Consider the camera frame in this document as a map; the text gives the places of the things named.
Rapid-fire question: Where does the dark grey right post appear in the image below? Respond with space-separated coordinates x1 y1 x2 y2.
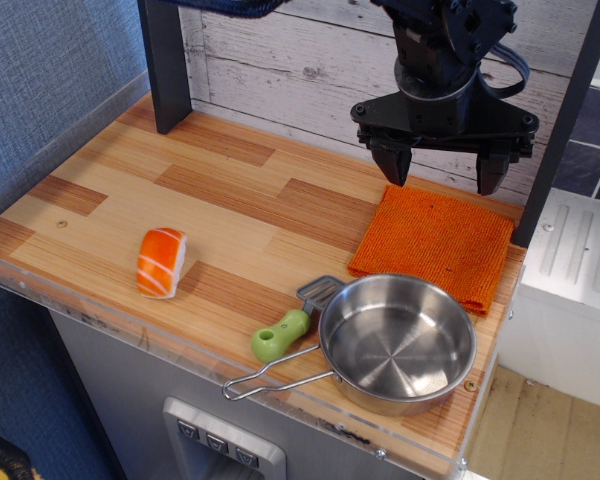
512 1 600 248

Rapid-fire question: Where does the dark grey left post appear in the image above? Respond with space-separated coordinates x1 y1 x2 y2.
137 0 192 134

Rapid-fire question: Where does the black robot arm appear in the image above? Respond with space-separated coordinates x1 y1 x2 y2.
351 1 539 196

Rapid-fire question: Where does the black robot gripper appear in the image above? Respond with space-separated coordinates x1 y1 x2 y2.
351 63 539 196

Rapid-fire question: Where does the silver button panel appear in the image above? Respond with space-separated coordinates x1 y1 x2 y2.
163 397 287 479

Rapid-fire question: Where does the grey ribbon cable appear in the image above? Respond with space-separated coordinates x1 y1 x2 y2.
479 42 531 100

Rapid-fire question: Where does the toy salmon sushi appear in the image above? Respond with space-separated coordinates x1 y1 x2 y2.
136 227 187 300

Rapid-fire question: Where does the stainless steel pan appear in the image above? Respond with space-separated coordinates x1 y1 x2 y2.
222 274 478 416

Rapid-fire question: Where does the dark grey post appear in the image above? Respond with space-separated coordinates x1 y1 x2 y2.
512 1 600 248
137 0 192 134

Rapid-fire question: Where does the green handled grey spatula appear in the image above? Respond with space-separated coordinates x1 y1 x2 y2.
251 275 344 363

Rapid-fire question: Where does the orange cloth napkin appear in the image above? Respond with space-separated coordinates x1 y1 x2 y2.
348 185 514 316

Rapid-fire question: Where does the white ribbed box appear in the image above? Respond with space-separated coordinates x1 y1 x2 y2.
499 189 600 406

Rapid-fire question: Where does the yellow black object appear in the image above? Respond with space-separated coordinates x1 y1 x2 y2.
0 437 42 480

